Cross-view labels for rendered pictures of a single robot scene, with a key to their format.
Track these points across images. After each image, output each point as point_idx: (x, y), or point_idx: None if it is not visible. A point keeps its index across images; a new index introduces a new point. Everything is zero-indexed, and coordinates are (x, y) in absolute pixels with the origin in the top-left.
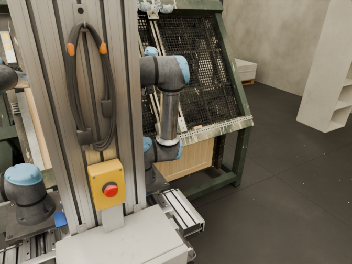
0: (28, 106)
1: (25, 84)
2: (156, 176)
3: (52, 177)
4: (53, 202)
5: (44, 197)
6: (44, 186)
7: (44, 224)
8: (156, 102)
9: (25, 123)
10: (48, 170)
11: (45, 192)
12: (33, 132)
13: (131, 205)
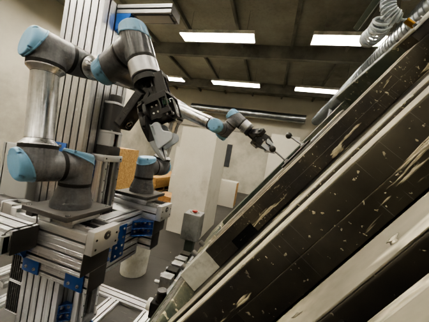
0: (269, 181)
1: (193, 120)
2: (49, 207)
3: (205, 242)
4: (133, 187)
5: (135, 177)
6: (138, 172)
7: (126, 188)
8: (213, 288)
9: (255, 194)
10: (212, 236)
11: (136, 175)
12: (247, 203)
13: None
